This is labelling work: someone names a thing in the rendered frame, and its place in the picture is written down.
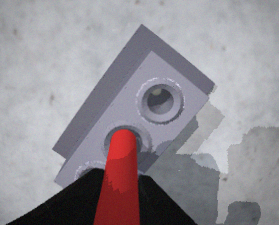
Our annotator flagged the red peg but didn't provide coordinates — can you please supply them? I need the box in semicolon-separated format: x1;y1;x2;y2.
94;129;140;225

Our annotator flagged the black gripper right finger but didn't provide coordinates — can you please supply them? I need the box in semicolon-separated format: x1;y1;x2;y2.
138;176;197;225

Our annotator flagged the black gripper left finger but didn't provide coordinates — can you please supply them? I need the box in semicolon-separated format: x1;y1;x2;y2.
6;168;104;225

